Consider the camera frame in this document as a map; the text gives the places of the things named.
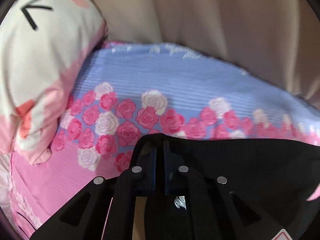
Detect white pink cartoon pillow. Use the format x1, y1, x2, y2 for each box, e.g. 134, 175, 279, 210
1, 0, 106, 165

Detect pink blue floral bedsheet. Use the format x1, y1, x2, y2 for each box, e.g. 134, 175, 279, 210
9, 43, 319, 239

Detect black fleece-lined pants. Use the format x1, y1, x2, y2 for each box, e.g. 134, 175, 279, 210
131, 133, 319, 239

